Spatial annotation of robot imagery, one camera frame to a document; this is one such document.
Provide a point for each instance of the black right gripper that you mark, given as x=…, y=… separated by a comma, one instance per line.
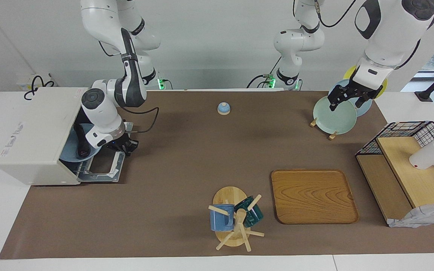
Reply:
x=124, y=145

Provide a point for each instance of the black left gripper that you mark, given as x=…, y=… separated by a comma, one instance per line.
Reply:
x=356, y=92

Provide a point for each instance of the glass oven door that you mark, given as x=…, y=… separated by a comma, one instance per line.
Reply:
x=104, y=165

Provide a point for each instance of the dark purple eggplant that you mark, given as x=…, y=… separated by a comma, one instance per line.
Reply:
x=83, y=145

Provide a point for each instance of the light blue ringed plate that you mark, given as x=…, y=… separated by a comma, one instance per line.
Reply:
x=68, y=150

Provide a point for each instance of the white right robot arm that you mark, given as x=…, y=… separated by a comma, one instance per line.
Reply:
x=104, y=109

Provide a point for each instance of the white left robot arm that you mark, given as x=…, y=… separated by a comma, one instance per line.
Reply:
x=394, y=34

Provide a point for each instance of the cream toaster oven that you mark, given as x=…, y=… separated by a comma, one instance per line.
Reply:
x=36, y=139

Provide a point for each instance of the pale blue smooth plate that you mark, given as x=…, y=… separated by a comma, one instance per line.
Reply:
x=364, y=109

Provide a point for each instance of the pale green plate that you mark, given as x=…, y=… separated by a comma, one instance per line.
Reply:
x=333, y=118

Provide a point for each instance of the yellow plate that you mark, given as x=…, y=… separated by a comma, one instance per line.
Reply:
x=349, y=73

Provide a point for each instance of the wooden plate rack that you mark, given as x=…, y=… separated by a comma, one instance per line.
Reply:
x=332, y=136

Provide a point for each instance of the brown table mat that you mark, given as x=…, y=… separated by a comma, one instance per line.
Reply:
x=187, y=158

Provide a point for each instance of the white cup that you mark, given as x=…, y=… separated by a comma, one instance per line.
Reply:
x=426, y=156

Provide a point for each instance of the wooden serving tray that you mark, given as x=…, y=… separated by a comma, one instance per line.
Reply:
x=313, y=195

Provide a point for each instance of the white power strip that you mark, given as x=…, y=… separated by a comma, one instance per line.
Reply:
x=26, y=82

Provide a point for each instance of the blue lid with wooden knob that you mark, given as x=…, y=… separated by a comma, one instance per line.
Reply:
x=223, y=109

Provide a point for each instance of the wooden mug tree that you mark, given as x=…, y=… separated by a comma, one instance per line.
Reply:
x=230, y=195

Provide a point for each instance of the blue mug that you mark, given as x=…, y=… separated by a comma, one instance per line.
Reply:
x=219, y=220

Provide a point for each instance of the dark green mug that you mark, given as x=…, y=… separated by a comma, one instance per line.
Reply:
x=254, y=216

